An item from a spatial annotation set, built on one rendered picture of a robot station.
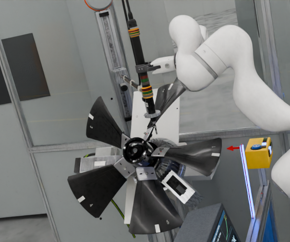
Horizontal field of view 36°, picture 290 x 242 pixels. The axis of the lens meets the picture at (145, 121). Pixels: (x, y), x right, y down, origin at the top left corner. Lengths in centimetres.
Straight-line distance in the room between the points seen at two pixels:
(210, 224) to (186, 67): 43
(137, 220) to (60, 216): 156
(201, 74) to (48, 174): 212
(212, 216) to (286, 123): 31
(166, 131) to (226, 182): 67
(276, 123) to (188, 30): 37
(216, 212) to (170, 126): 102
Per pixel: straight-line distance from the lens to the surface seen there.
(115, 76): 239
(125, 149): 192
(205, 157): 182
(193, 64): 124
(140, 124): 225
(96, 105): 209
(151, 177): 192
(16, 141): 421
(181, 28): 132
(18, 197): 447
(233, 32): 125
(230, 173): 267
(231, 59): 125
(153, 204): 186
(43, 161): 317
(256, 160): 207
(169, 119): 220
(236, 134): 256
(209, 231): 115
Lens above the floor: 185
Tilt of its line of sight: 16 degrees down
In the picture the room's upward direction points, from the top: 13 degrees counter-clockwise
